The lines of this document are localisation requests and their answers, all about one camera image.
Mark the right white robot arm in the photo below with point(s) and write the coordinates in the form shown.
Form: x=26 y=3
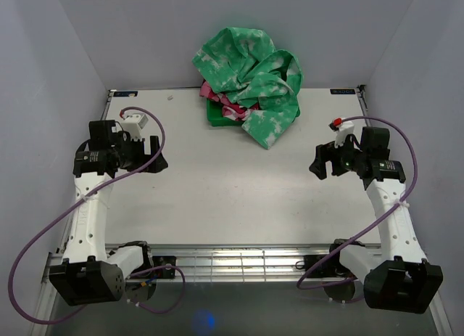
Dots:
x=403 y=280

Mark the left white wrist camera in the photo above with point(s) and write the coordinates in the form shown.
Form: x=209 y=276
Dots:
x=133 y=124

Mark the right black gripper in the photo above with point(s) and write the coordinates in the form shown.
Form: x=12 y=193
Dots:
x=329 y=152

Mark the green plastic bin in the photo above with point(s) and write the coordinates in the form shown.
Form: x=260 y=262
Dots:
x=286 y=116

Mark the aluminium frame rail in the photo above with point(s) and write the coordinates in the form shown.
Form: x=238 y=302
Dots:
x=239 y=263

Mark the green white tie-dye trousers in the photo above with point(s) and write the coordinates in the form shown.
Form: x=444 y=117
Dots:
x=244 y=65

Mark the blue table label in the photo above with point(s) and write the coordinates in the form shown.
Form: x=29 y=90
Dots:
x=342 y=91
x=125 y=94

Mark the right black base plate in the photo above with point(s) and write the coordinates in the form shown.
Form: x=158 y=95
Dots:
x=330 y=268

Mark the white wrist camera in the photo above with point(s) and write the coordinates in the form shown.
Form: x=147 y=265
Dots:
x=133 y=124
x=343 y=128

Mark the left blue table label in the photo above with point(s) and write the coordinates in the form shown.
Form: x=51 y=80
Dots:
x=125 y=94

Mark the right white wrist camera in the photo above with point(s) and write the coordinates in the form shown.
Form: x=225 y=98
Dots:
x=343 y=128

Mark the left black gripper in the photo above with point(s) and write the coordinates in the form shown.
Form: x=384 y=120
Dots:
x=143 y=158

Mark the right blue table label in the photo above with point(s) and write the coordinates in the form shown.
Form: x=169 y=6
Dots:
x=342 y=91

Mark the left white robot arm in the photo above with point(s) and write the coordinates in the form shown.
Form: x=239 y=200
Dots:
x=88 y=273

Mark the pink camouflage trousers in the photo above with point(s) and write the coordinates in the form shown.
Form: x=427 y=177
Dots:
x=221 y=111

